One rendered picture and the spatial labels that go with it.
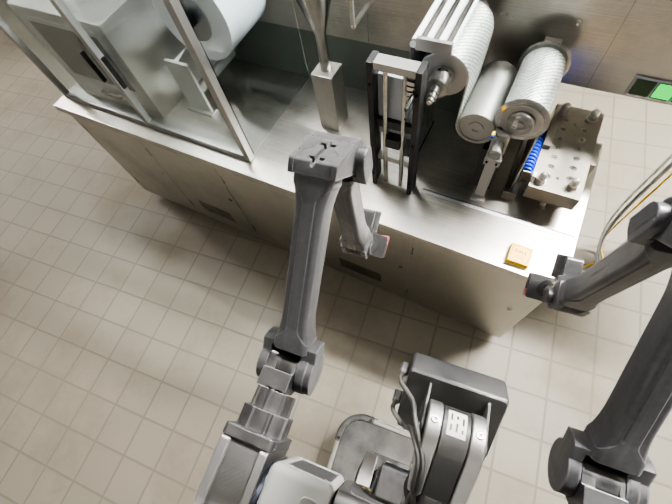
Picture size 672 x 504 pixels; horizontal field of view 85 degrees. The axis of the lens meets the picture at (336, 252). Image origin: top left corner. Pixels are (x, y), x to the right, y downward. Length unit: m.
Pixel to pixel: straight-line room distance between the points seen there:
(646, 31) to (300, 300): 1.24
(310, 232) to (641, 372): 0.47
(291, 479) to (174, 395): 1.87
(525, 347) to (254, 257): 1.68
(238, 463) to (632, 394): 0.55
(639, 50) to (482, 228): 0.67
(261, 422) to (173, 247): 2.22
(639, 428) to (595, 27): 1.13
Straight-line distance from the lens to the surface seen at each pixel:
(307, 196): 0.54
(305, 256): 0.57
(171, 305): 2.59
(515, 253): 1.38
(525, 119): 1.23
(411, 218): 1.41
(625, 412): 0.65
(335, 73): 1.54
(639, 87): 1.58
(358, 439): 1.87
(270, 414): 0.64
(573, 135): 1.59
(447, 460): 0.37
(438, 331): 2.19
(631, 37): 1.50
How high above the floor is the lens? 2.11
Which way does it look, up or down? 63 degrees down
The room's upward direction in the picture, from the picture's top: 16 degrees counter-clockwise
